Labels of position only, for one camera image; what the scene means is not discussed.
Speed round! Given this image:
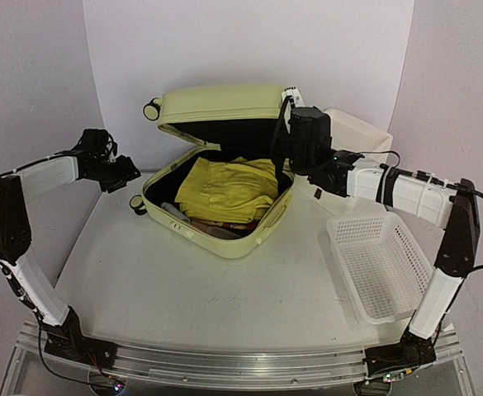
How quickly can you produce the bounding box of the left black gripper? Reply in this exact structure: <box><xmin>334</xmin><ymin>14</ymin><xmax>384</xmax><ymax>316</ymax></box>
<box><xmin>87</xmin><ymin>154</ymin><xmax>140</xmax><ymax>193</ymax></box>

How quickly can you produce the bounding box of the yellow garment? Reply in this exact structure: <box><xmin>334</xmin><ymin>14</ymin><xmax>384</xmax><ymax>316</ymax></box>
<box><xmin>174</xmin><ymin>158</ymin><xmax>279</xmax><ymax>224</ymax></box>

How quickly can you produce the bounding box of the pale green hard-shell suitcase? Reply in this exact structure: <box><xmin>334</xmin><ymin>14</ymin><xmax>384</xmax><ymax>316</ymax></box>
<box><xmin>130</xmin><ymin>85</ymin><xmax>295</xmax><ymax>259</ymax></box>

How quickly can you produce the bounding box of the white perforated plastic basket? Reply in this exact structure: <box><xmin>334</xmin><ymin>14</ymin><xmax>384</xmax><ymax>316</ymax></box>
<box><xmin>326</xmin><ymin>211</ymin><xmax>433</xmax><ymax>325</ymax></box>

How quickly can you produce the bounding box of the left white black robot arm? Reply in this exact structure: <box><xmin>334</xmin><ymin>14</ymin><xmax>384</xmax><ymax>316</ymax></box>
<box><xmin>0</xmin><ymin>154</ymin><xmax>140</xmax><ymax>370</ymax></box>

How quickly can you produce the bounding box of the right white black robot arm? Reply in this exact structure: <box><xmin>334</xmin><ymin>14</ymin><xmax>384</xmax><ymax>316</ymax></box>
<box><xmin>270</xmin><ymin>131</ymin><xmax>480</xmax><ymax>378</ymax></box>

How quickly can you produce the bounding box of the white three-drawer storage cabinet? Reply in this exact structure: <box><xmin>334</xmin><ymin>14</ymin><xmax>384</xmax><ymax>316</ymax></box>
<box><xmin>294</xmin><ymin>109</ymin><xmax>393</xmax><ymax>216</ymax></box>

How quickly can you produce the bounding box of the white grey tube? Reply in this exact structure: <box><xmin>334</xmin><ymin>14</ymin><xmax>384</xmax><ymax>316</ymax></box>
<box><xmin>161</xmin><ymin>202</ymin><xmax>192</xmax><ymax>224</ymax></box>

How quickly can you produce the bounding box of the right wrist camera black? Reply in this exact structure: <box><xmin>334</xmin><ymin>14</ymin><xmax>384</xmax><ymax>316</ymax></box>
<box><xmin>282</xmin><ymin>87</ymin><xmax>332</xmax><ymax>149</ymax></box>

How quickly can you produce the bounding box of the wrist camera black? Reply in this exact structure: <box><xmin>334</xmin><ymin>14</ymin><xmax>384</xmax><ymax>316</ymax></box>
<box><xmin>282</xmin><ymin>87</ymin><xmax>332</xmax><ymax>149</ymax></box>
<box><xmin>72</xmin><ymin>129</ymin><xmax>118</xmax><ymax>163</ymax></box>

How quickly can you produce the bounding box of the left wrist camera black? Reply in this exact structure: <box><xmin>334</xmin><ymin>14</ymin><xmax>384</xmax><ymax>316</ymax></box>
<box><xmin>72</xmin><ymin>129</ymin><xmax>118</xmax><ymax>163</ymax></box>

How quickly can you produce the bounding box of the left base black cable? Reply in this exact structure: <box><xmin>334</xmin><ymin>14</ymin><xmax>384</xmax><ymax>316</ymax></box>
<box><xmin>38</xmin><ymin>325</ymin><xmax>102</xmax><ymax>387</ymax></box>

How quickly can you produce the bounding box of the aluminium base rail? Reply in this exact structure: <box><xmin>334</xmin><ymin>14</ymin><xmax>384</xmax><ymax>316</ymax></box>
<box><xmin>0</xmin><ymin>316</ymin><xmax>474</xmax><ymax>395</ymax></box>

